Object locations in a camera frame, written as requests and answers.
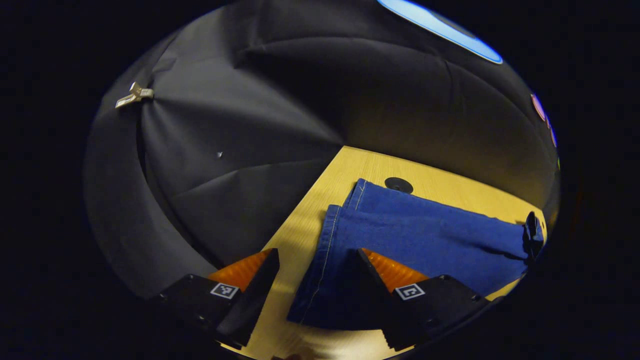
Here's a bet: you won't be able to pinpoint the black table cable grommet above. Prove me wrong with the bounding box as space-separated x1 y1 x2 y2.
384 177 414 195

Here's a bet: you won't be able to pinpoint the metal backdrop clip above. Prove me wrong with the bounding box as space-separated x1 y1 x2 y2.
115 82 155 110

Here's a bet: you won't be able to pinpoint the black backdrop cloth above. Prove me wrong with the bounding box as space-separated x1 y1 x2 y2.
84 0 562 301

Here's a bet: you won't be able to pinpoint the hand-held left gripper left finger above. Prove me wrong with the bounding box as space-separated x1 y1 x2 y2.
149 248 281 350

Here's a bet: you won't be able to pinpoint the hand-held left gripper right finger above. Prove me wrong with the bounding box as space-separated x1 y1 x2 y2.
351 247 490 352

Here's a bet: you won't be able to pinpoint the blue denim jeans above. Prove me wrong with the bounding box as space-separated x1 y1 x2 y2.
286 178 546 331

